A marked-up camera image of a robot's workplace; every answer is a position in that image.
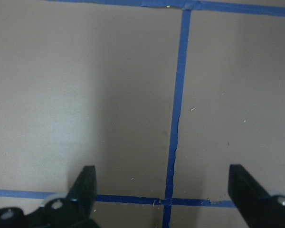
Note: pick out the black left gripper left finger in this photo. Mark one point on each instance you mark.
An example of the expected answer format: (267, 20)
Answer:
(82, 194)

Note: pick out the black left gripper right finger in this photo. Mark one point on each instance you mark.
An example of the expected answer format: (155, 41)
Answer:
(250, 198)

